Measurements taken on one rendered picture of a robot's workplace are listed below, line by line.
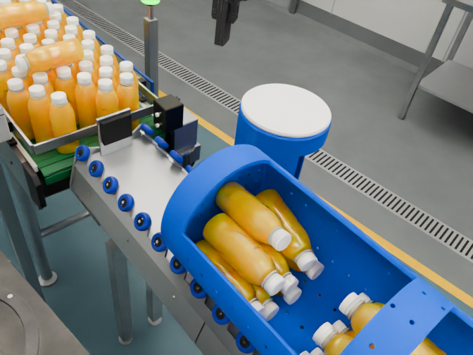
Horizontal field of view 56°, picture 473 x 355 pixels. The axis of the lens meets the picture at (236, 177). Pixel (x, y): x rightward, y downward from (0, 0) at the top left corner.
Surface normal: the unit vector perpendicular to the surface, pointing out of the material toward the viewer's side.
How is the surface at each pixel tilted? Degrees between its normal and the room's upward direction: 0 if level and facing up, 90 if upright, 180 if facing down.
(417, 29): 90
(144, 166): 0
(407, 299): 3
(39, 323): 5
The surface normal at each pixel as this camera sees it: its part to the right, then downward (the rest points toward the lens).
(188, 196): -0.45, -0.25
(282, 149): -0.11, 0.66
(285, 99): 0.11, -0.73
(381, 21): -0.67, 0.44
